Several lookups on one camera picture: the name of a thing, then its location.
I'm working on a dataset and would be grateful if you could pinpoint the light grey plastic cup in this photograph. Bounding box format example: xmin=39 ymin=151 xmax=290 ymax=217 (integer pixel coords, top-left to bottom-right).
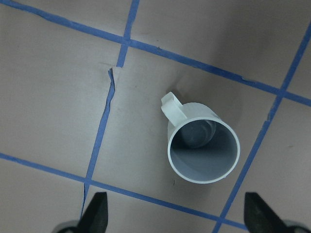
xmin=161 ymin=92 xmax=241 ymax=184

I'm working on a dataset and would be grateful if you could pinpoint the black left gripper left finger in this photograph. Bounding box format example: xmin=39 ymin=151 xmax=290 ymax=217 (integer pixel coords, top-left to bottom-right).
xmin=52 ymin=192 xmax=108 ymax=233

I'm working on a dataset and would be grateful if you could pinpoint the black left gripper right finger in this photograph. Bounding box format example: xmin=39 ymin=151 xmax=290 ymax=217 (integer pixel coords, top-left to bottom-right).
xmin=244 ymin=192 xmax=311 ymax=233

